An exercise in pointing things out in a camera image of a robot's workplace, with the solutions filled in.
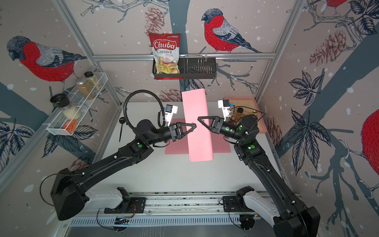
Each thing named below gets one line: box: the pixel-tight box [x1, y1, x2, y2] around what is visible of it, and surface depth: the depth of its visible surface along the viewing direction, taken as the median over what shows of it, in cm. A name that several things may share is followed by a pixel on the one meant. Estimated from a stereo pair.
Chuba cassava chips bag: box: [148, 32, 184, 80], surface depth 85 cm
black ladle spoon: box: [118, 117, 126, 143], surface depth 111 cm
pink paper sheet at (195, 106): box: [181, 88, 214, 162], surface depth 60 cm
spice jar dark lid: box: [84, 71, 103, 91], surface depth 83 cm
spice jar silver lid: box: [75, 78, 96, 100], surface depth 78 cm
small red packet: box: [62, 119, 78, 135], surface depth 68 cm
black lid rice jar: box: [49, 93, 82, 121], surface depth 67 cm
